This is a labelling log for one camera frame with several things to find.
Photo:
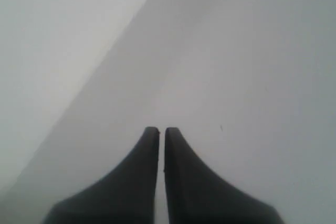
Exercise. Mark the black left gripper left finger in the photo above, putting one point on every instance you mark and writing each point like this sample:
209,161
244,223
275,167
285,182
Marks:
125,195

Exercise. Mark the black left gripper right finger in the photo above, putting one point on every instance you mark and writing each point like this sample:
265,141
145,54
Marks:
196,194

